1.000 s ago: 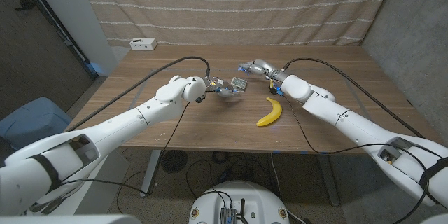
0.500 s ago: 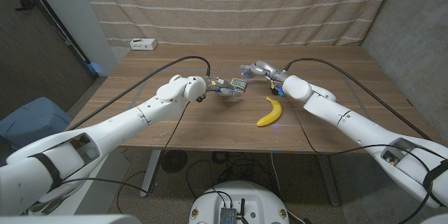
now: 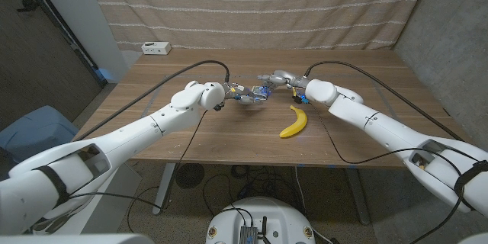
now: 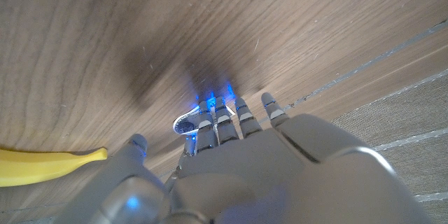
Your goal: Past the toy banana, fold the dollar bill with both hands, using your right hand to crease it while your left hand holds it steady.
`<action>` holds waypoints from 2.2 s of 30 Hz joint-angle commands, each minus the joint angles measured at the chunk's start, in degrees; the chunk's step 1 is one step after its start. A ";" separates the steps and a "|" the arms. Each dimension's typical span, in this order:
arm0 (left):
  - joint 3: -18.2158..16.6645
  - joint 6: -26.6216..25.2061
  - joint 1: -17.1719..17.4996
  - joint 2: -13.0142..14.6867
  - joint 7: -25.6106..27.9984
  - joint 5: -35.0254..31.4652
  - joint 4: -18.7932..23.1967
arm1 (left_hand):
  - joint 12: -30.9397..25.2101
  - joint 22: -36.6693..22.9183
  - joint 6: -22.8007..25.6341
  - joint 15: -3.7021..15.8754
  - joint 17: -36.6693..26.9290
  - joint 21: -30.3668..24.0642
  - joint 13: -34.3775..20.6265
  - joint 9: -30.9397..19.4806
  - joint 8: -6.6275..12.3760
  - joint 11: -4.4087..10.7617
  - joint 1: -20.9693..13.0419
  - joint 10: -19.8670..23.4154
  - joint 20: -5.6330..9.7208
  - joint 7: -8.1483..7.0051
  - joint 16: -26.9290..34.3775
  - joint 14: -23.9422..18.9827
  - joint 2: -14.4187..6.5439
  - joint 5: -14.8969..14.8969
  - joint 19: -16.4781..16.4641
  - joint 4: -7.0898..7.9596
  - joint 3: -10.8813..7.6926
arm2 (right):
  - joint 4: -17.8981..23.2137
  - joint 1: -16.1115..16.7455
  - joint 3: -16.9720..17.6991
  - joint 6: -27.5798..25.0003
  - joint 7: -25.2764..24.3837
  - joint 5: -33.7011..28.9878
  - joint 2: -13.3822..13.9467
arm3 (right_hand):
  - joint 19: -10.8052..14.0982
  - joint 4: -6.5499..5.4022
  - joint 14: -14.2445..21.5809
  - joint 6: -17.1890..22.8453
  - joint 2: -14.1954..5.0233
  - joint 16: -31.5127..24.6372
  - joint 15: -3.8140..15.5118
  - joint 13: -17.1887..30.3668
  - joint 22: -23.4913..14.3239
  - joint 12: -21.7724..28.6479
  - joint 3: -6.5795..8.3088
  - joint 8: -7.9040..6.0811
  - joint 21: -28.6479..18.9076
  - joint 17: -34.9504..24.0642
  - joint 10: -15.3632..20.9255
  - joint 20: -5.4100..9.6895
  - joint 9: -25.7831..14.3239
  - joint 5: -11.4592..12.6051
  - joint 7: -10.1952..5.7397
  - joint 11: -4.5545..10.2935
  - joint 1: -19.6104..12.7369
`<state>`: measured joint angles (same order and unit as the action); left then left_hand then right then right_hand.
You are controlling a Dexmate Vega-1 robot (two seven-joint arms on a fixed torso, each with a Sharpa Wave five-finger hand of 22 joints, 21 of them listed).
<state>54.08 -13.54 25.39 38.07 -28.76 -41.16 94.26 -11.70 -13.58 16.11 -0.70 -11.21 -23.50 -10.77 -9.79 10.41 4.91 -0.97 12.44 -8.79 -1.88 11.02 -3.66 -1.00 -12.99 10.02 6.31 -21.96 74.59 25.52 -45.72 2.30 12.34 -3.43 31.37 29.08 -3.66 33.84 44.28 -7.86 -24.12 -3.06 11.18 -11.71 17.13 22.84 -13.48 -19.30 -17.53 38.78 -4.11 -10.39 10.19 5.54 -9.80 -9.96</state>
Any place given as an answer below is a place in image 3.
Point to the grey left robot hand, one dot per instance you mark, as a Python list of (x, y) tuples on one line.
[(240, 95)]

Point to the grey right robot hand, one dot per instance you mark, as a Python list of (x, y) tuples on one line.
[(284, 79)]

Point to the dollar bill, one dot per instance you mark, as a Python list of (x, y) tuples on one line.
[(254, 92)]

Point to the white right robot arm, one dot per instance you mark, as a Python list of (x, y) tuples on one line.
[(389, 129)]

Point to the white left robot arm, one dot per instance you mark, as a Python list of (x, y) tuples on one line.
[(126, 141)]

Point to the yellow toy banana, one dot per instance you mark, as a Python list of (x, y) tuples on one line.
[(297, 124)]

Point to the beige striped backdrop curtain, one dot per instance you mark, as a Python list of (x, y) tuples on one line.
[(255, 7)]

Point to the black round floor fan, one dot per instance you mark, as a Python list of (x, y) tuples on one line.
[(189, 175)]

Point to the white power strip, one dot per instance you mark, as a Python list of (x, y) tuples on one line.
[(155, 48)]

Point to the white table leg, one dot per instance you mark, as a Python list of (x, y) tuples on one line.
[(164, 188)]

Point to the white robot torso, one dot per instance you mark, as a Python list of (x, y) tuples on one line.
[(282, 221)]

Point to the grey electronics box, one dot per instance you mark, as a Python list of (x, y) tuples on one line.
[(248, 235)]

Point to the grey table leg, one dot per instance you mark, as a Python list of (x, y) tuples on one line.
[(358, 198)]

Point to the blue plastic bin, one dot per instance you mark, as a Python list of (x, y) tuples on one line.
[(34, 133)]

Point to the white wall panel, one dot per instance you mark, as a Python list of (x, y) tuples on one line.
[(84, 23)]

